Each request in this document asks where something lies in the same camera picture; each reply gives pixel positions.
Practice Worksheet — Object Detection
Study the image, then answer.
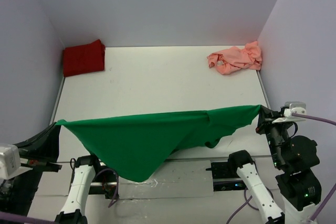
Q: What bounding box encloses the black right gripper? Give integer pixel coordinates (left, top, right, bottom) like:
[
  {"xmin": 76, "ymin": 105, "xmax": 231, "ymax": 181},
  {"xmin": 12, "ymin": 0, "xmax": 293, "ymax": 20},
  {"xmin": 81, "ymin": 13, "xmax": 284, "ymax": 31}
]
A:
[{"xmin": 255, "ymin": 102, "xmax": 293, "ymax": 166}]

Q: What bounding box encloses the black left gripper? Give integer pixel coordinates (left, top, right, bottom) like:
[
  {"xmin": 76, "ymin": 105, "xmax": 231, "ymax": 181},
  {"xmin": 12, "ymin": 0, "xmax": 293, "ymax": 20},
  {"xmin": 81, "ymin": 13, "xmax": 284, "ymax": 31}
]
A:
[{"xmin": 0, "ymin": 117, "xmax": 62, "ymax": 224}]

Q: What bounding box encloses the green t-shirt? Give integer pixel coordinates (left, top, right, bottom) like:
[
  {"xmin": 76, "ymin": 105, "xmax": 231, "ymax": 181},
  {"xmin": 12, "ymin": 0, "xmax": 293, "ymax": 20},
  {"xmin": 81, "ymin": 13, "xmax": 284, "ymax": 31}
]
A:
[{"xmin": 56, "ymin": 105, "xmax": 261, "ymax": 182}]

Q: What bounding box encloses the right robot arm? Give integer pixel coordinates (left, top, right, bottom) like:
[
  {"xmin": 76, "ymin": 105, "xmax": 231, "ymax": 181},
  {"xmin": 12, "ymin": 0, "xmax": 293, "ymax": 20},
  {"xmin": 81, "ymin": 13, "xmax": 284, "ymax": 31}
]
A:
[{"xmin": 228, "ymin": 102, "xmax": 322, "ymax": 223}]

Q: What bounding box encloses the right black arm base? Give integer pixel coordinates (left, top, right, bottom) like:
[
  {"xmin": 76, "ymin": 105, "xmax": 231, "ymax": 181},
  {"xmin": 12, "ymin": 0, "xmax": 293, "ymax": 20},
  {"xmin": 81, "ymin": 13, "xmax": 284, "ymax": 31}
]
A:
[{"xmin": 206, "ymin": 162, "xmax": 246, "ymax": 191}]

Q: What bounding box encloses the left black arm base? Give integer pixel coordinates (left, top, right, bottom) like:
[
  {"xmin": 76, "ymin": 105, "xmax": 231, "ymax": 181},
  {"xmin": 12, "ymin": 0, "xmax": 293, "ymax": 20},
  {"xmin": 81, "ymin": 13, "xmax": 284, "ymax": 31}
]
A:
[{"xmin": 89, "ymin": 170, "xmax": 119, "ymax": 200}]

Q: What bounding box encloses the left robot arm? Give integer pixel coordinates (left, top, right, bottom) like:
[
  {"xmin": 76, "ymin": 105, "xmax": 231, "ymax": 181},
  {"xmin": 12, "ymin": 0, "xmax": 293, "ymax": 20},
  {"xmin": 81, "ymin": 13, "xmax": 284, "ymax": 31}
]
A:
[{"xmin": 1, "ymin": 123, "xmax": 103, "ymax": 223}]

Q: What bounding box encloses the pink crumpled t-shirt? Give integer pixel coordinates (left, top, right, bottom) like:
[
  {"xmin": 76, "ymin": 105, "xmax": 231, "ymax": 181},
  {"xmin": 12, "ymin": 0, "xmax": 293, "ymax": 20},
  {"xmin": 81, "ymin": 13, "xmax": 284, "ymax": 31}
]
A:
[{"xmin": 207, "ymin": 41, "xmax": 263, "ymax": 75}]

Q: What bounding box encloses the red folded t-shirt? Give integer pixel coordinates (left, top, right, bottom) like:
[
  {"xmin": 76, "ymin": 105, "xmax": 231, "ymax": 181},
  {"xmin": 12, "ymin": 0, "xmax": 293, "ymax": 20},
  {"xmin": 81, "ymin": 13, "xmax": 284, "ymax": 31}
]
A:
[{"xmin": 62, "ymin": 39, "xmax": 105, "ymax": 77}]

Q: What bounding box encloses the silver taped cover plate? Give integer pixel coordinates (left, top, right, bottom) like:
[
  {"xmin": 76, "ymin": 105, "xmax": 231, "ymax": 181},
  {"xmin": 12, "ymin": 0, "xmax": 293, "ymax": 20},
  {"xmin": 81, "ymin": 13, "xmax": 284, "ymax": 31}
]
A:
[{"xmin": 118, "ymin": 161, "xmax": 214, "ymax": 199}]

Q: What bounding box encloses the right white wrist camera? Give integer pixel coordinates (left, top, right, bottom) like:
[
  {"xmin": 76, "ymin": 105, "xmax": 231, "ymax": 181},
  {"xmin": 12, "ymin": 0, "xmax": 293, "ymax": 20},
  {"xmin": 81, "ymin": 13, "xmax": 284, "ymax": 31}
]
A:
[{"xmin": 272, "ymin": 101, "xmax": 307, "ymax": 124}]

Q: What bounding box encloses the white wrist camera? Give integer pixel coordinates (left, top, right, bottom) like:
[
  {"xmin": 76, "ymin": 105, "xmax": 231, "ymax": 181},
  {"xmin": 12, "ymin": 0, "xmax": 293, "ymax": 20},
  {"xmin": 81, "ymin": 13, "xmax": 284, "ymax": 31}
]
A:
[
  {"xmin": 0, "ymin": 144, "xmax": 20, "ymax": 180},
  {"xmin": 272, "ymin": 101, "xmax": 307, "ymax": 124}
]

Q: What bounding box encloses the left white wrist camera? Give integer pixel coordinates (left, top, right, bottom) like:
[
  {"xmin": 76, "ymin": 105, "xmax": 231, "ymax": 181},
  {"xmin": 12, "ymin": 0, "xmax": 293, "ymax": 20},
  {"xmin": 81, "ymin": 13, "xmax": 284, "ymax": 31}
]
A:
[{"xmin": 0, "ymin": 144, "xmax": 20, "ymax": 180}]

